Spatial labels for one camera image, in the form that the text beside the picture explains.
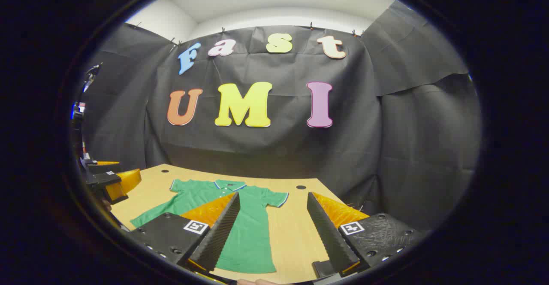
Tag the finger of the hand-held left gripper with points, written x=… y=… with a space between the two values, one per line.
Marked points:
x=101 y=179
x=96 y=168

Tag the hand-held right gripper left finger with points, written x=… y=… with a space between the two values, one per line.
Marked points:
x=221 y=233

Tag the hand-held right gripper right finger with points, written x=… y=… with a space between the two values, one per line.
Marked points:
x=328 y=238

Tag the green T-shirt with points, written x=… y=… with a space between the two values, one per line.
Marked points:
x=253 y=233

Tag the black backdrop cloth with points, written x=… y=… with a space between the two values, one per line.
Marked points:
x=364 y=147

